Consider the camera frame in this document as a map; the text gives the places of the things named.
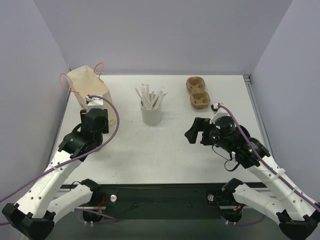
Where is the brown pulp cup carrier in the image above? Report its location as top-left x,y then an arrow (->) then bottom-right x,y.
186,76 -> 211,110

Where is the white straw holder cup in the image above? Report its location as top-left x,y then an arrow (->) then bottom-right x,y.
140,101 -> 162,126

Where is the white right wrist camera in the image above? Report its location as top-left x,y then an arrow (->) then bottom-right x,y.
209,102 -> 229,124

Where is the beige paper takeout bag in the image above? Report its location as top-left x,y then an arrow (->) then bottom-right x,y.
59,65 -> 117,127

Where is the wrapped white straws bundle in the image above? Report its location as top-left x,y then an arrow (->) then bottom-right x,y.
134,82 -> 168,110

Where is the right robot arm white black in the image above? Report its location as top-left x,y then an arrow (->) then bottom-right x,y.
184,116 -> 320,240

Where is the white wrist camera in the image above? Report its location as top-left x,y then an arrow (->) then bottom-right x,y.
209,102 -> 229,124
85,96 -> 104,112

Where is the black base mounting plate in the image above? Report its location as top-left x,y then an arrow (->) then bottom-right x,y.
85,183 -> 243,222

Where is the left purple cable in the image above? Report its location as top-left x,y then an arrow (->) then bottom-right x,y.
0,94 -> 121,203

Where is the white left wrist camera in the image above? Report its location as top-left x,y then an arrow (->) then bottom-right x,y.
85,96 -> 104,112

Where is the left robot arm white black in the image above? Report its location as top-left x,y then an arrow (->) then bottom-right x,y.
2,108 -> 109,240

